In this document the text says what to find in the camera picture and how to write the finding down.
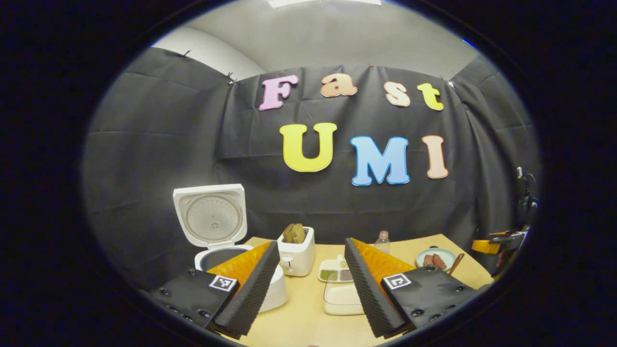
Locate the white sectioned grain dish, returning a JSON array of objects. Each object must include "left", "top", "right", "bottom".
[{"left": 318, "top": 254, "right": 355, "bottom": 283}]

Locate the pale green plate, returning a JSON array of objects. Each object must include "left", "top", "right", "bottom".
[{"left": 416, "top": 247, "right": 457, "bottom": 271}]

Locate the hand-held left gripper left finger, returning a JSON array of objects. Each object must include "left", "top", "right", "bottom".
[{"left": 150, "top": 241, "right": 281, "bottom": 339}]

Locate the clear plastic container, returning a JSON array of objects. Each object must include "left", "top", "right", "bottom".
[{"left": 322, "top": 275, "right": 367, "bottom": 317}]

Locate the white toaster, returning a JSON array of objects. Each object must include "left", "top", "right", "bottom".
[{"left": 277, "top": 227, "right": 316, "bottom": 278}]

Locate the white rice cooker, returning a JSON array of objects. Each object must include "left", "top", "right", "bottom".
[{"left": 173, "top": 184, "right": 290, "bottom": 313}]

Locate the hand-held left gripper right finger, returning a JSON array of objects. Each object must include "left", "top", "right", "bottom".
[{"left": 344, "top": 237, "right": 483, "bottom": 339}]

